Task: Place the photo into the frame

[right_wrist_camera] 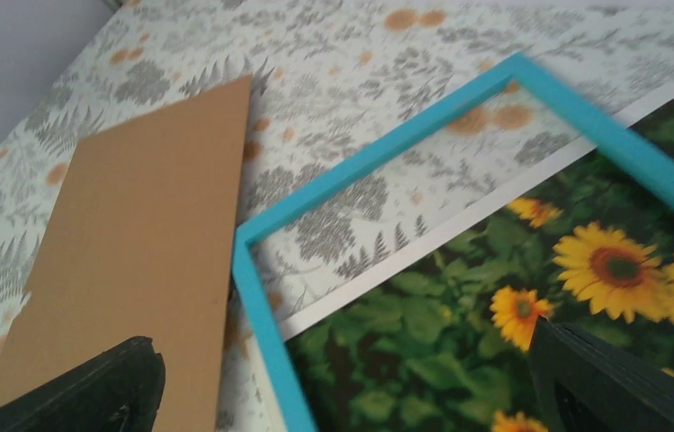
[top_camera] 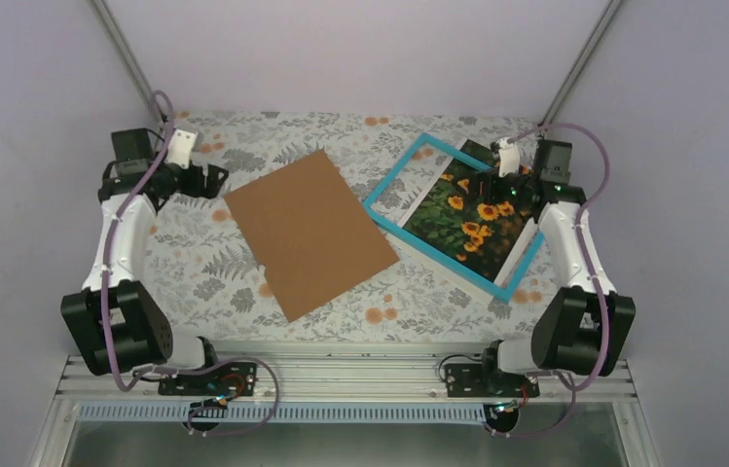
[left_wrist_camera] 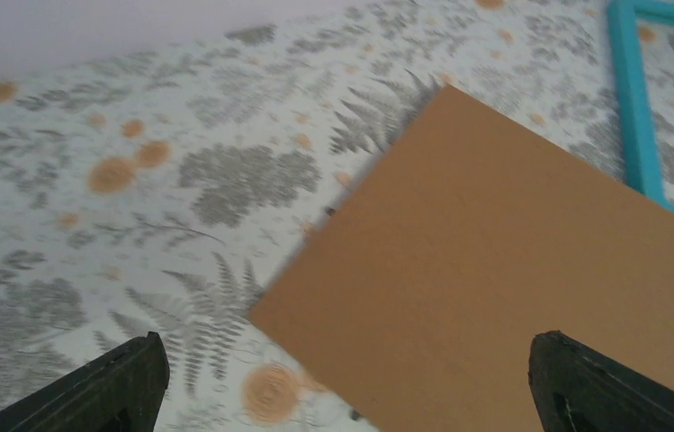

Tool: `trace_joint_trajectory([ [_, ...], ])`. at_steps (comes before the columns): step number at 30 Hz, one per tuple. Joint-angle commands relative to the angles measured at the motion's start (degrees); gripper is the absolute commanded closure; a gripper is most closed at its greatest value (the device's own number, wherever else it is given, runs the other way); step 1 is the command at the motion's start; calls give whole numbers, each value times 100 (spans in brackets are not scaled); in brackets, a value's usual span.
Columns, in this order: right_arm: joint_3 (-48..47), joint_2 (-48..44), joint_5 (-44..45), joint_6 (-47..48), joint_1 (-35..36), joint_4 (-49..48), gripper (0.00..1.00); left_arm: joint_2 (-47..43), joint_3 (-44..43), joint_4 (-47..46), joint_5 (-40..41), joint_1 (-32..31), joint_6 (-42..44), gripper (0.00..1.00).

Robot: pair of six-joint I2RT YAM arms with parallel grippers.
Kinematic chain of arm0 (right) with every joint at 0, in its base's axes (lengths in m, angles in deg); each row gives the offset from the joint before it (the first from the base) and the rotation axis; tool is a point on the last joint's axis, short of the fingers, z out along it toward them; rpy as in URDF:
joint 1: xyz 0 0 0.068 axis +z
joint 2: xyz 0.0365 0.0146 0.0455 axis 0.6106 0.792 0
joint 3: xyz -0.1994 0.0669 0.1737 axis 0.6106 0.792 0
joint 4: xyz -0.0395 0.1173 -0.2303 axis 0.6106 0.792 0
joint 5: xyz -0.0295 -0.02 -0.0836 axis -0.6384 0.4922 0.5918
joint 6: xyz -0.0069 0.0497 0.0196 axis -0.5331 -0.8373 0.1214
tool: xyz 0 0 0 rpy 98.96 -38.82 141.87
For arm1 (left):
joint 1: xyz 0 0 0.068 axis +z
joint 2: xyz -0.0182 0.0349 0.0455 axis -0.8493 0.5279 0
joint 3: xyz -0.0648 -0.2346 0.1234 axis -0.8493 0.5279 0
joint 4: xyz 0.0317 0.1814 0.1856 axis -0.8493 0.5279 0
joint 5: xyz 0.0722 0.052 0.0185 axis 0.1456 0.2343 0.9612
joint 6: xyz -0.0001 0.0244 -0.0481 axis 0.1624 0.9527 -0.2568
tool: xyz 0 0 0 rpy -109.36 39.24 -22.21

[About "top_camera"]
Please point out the teal wooden picture frame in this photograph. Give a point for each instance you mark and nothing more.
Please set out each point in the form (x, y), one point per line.
(396, 222)

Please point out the right aluminium corner post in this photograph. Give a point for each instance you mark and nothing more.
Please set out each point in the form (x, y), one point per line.
(606, 19)

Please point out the grey slotted cable duct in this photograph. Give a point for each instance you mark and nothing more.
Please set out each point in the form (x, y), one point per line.
(246, 412)

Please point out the aluminium corner post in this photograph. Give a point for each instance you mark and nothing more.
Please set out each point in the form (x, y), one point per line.
(125, 54)
(606, 19)

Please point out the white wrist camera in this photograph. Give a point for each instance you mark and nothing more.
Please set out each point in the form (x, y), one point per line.
(508, 154)
(182, 144)

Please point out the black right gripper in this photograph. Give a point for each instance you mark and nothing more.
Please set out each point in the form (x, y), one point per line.
(489, 179)

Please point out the white mat board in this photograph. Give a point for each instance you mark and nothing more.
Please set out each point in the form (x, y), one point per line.
(461, 277)

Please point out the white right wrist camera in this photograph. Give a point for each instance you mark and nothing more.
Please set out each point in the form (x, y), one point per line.
(508, 154)

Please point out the floral patterned tablecloth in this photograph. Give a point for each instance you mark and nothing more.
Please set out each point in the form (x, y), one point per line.
(203, 276)

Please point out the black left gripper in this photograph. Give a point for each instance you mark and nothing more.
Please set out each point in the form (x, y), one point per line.
(212, 188)

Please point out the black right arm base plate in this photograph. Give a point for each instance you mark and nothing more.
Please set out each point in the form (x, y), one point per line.
(469, 380)

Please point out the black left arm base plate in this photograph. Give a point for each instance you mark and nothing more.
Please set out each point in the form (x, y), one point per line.
(235, 379)

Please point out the sunflower photo print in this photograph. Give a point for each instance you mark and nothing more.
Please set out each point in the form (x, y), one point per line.
(449, 214)

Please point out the aluminium mounting rail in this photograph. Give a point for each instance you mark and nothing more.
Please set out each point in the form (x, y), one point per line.
(354, 379)

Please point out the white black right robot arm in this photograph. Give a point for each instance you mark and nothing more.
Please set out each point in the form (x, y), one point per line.
(585, 326)

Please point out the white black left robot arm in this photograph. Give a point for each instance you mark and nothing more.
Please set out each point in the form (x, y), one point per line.
(115, 323)

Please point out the brown cardboard backing board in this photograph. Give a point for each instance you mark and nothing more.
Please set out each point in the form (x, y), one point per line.
(310, 233)

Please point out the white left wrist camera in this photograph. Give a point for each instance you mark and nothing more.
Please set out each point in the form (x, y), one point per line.
(182, 144)

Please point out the left aluminium corner post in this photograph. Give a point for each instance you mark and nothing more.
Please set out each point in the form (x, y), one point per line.
(125, 54)

